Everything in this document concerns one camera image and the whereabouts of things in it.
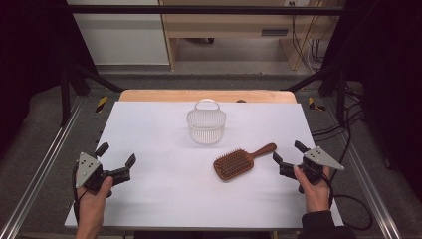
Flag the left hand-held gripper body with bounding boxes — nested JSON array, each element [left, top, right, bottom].
[[75, 151, 131, 193]]

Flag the black floor cables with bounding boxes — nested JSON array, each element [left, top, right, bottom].
[[311, 83, 366, 142]]

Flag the black curtain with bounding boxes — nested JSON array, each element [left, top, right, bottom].
[[321, 0, 422, 202], [0, 0, 98, 153]]

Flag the white cabinet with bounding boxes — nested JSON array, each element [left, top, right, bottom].
[[66, 0, 170, 67]]

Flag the person's right hand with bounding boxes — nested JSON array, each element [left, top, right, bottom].
[[293, 164, 331, 213]]

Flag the light wooden desk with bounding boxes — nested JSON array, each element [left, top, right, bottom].
[[158, 0, 346, 73]]

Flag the white plastic slatted basket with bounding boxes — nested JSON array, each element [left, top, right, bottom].
[[186, 98, 228, 145]]

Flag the right hand-held gripper cable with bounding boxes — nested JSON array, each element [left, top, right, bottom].
[[321, 171, 374, 232]]

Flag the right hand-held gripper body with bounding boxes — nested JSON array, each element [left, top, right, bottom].
[[279, 146, 345, 185]]

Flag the black diagonal frame brace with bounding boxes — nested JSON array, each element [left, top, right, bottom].
[[282, 65, 336, 94], [69, 62, 125, 94]]

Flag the black horizontal frame bar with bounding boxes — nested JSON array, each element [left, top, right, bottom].
[[49, 4, 349, 16]]

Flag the black frame post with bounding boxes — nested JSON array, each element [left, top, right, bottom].
[[59, 64, 73, 127], [334, 68, 348, 125]]

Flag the aluminium floor rail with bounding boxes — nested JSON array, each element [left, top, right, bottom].
[[0, 96, 85, 239], [321, 98, 403, 239]]

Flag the yellow black hazard tape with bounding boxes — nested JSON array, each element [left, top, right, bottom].
[[95, 96, 109, 114], [308, 97, 327, 113]]

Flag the person's left hand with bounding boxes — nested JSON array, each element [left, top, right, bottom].
[[77, 176, 114, 217]]

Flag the bundle of hanging cables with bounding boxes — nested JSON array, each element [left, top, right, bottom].
[[289, 1, 334, 73]]

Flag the left hand-held gripper cable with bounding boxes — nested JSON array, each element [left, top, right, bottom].
[[71, 164, 90, 224]]

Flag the brown wooden paddle hairbrush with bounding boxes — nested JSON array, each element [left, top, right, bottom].
[[212, 142, 278, 182]]

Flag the hand-held gripper cable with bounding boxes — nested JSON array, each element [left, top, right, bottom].
[[71, 164, 90, 224], [321, 171, 374, 232]]

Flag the light wooden table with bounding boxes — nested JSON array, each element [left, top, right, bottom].
[[118, 89, 298, 105]]

